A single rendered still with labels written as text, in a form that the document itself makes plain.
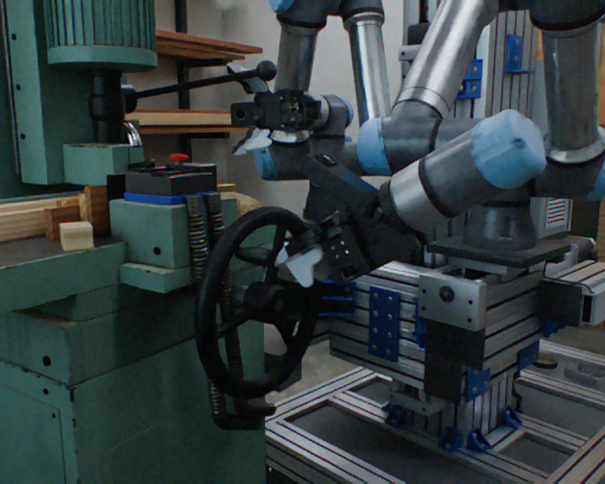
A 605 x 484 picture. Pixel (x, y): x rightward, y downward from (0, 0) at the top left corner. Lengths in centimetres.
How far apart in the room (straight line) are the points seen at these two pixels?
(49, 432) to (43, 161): 46
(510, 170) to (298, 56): 89
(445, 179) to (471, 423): 116
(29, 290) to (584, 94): 92
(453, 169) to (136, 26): 61
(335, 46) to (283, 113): 345
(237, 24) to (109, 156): 402
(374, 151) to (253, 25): 419
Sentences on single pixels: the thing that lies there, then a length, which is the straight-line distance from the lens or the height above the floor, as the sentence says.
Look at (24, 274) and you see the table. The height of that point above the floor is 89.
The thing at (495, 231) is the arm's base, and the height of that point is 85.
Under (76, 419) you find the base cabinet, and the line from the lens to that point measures 95.
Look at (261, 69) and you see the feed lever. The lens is 103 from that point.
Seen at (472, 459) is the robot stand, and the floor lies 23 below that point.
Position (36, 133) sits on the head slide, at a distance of 116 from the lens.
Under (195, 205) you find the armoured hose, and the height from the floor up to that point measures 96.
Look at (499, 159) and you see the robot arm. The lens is 63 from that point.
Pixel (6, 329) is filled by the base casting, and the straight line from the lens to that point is 103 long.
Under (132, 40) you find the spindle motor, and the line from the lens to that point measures 105.
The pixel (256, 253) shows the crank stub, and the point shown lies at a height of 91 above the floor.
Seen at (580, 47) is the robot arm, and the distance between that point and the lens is 110.
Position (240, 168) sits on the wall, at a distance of 499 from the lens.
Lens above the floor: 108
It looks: 11 degrees down
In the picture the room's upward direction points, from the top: straight up
